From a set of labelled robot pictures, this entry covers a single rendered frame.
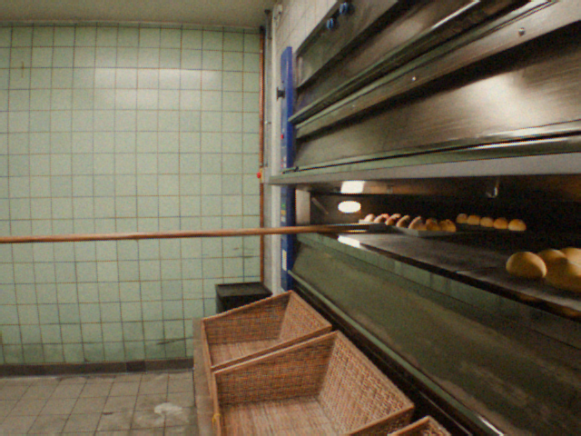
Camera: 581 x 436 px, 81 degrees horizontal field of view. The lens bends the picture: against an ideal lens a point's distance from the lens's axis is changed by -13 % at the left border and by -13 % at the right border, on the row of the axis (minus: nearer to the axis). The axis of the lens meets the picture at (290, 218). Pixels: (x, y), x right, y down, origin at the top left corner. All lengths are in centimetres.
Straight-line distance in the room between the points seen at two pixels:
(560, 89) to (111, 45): 280
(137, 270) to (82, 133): 105
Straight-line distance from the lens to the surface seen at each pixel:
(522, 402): 79
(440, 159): 66
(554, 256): 102
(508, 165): 55
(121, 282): 295
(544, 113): 69
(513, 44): 78
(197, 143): 285
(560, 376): 75
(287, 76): 215
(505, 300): 77
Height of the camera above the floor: 137
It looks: 4 degrees down
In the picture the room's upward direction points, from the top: straight up
